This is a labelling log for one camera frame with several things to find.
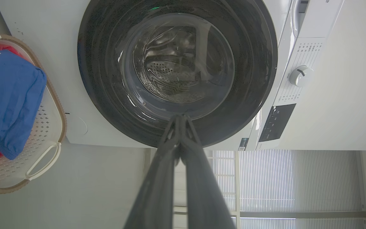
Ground white detergent drawer front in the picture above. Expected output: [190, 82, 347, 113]
[291, 0, 311, 38]

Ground round white filter cover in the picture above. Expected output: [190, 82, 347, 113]
[66, 114, 88, 135]

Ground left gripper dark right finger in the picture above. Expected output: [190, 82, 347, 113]
[180, 114, 237, 229]

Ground white round control knob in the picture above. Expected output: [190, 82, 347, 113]
[289, 66, 314, 87]

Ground round black glass washer door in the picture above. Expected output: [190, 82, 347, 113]
[77, 0, 278, 148]

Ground white vertical window blinds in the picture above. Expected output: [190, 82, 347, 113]
[213, 150, 366, 229]

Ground white front-load washing machine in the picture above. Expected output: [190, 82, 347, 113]
[0, 0, 366, 151]

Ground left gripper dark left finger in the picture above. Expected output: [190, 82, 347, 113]
[123, 115, 182, 229]

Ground stainless steel washer drum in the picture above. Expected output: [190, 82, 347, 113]
[132, 25, 209, 104]

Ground black washer display panel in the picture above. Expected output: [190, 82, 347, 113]
[259, 103, 297, 142]

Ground white laundry basket brown rim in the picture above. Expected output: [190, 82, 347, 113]
[0, 33, 67, 194]

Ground blue jersey garment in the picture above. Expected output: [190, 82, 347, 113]
[0, 49, 47, 160]

